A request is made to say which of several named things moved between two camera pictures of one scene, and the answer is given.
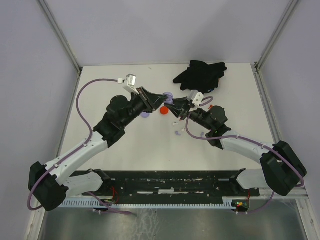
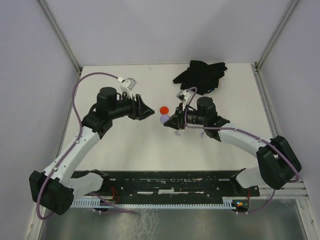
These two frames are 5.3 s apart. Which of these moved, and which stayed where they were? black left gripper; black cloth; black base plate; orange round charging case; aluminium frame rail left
Moved: black left gripper
Stayed: black base plate; black cloth; aluminium frame rail left; orange round charging case
